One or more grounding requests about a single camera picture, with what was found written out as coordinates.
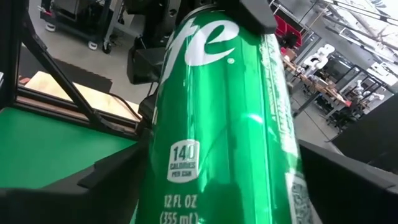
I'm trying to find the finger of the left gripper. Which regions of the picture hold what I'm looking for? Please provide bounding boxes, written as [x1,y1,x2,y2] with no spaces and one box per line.
[217,0,277,35]

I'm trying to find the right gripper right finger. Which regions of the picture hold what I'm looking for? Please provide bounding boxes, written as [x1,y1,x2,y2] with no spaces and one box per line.
[298,139,394,224]

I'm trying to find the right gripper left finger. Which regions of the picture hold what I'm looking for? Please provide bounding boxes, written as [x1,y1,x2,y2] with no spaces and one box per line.
[43,138,150,224]

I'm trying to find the green soda can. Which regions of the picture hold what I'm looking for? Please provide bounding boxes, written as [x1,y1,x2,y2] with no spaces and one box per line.
[133,6,315,224]

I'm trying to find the red storage bins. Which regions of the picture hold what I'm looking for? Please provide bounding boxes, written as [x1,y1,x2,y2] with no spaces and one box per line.
[273,14,303,47]

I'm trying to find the black flat panel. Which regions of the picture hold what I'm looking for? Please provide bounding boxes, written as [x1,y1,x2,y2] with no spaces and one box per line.
[331,93,398,175]

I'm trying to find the green table mat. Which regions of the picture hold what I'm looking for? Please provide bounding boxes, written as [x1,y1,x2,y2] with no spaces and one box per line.
[0,107,137,189]

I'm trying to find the grey wheeled equipment cart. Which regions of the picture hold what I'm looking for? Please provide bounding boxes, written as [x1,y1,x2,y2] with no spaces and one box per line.
[40,0,125,54]

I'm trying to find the cluttered background workbench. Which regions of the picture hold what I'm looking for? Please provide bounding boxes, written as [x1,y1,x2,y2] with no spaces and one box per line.
[282,55,354,108]

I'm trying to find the black floor base plate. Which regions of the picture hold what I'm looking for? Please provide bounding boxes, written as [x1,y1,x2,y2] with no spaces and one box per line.
[18,46,113,94]

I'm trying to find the black aluminium table frame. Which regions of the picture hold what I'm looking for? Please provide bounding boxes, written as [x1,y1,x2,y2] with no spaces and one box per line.
[0,0,142,141]

